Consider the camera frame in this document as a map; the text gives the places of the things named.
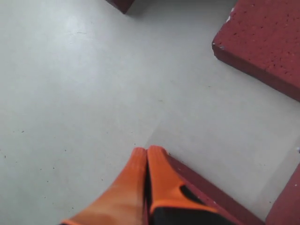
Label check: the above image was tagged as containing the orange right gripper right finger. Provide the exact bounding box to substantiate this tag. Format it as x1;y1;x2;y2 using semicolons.
147;145;218;225

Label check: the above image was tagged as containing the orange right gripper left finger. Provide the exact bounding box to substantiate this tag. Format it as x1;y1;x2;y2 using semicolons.
61;148;146;225

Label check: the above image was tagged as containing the red brick front large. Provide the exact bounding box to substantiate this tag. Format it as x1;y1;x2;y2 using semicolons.
167;155;264;225

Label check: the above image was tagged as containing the red brick right third row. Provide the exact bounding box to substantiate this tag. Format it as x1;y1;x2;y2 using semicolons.
212;0;300;101

